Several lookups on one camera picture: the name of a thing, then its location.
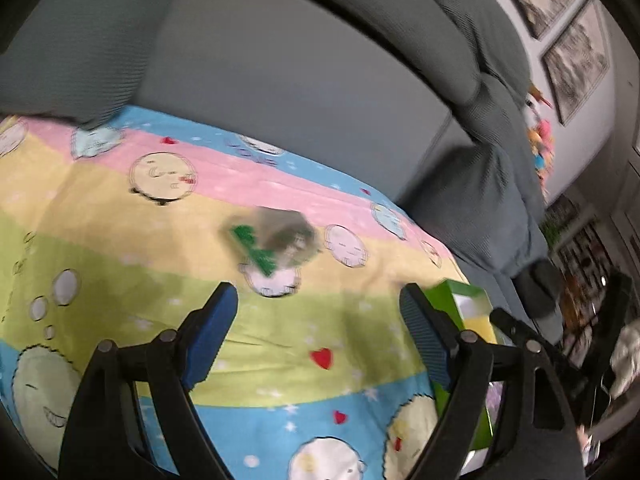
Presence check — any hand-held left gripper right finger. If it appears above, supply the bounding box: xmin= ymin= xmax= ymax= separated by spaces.
xmin=398 ymin=282 xmax=586 ymax=480

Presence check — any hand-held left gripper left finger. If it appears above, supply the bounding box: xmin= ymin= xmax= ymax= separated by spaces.
xmin=57 ymin=281 xmax=239 ymax=480

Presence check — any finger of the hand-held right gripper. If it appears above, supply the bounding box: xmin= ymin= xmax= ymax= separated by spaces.
xmin=489 ymin=306 xmax=558 ymax=356

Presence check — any yellow green scrub sponge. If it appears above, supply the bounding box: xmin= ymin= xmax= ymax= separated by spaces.
xmin=460 ymin=314 xmax=497 ymax=347

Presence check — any green cardboard box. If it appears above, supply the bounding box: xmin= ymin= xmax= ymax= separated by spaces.
xmin=431 ymin=280 xmax=498 ymax=466

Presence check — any pink mesh bath pouf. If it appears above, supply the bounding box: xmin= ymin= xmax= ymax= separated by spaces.
xmin=484 ymin=381 xmax=507 ymax=422

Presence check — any clear bag with green print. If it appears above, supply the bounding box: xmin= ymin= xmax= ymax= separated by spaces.
xmin=222 ymin=207 xmax=321 ymax=277

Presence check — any white fluffy cloth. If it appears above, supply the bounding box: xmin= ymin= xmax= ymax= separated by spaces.
xmin=609 ymin=326 xmax=640 ymax=397

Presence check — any black round cushion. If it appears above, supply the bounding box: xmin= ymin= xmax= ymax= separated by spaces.
xmin=517 ymin=259 xmax=566 ymax=322

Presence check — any green potted plant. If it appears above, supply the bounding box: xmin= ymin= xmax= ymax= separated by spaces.
xmin=541 ymin=209 xmax=567 ymax=252

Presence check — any cartoon printed blanket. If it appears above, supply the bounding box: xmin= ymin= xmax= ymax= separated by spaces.
xmin=0 ymin=105 xmax=493 ymax=480

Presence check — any pile of colourful plush toys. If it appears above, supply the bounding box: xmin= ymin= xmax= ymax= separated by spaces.
xmin=524 ymin=85 xmax=560 ymax=188

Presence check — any grey sofa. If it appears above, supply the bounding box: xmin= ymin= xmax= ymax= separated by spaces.
xmin=0 ymin=0 xmax=566 ymax=331

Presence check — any grey back cushion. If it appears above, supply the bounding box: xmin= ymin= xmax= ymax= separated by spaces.
xmin=429 ymin=0 xmax=533 ymax=107

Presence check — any large grey ribbed cushion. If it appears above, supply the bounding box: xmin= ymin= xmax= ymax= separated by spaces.
xmin=0 ymin=0 xmax=192 ymax=128

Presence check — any dark wall shelf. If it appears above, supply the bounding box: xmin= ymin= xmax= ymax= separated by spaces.
xmin=554 ymin=219 xmax=617 ymax=288

